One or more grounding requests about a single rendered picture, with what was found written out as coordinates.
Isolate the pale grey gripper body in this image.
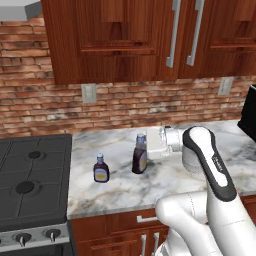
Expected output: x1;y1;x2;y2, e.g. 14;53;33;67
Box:
146;127;167;158

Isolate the wooden base cabinet door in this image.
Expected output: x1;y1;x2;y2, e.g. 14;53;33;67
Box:
75;229;150;256
148;225;170;256

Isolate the wide wooden cabinet door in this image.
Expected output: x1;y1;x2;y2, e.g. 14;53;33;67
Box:
40;0;183;85

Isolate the wooden base cabinet panel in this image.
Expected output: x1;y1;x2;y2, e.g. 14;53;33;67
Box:
239;194;256;225

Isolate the black gas stove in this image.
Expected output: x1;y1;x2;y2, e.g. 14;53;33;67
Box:
0;133;78;256

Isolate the black stove knob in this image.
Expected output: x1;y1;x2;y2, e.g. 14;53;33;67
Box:
15;232;33;248
45;228;62;244

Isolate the tall dark sauce bottle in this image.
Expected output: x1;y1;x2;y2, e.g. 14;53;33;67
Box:
131;133;149;175

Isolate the short dark sauce bottle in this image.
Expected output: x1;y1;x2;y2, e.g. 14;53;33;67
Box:
93;153;111;184

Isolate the wooden drawer front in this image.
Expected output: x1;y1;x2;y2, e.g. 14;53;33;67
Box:
107;208;168;235

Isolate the black countertop appliance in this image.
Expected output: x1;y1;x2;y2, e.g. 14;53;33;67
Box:
236;83;256;143

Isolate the grey range hood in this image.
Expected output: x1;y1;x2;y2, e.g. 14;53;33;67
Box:
0;0;43;22

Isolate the silver drawer handle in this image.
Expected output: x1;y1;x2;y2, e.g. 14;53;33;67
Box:
136;215;160;224

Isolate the grey wall outlet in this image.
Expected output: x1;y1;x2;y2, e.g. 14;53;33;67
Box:
80;83;98;105
217;76;235;97

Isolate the silver base cabinet handle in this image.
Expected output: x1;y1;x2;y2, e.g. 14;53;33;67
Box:
152;231;161;256
140;234;148;256

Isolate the silver cabinet door handle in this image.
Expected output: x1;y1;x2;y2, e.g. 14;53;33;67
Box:
165;0;182;69
186;0;206;67

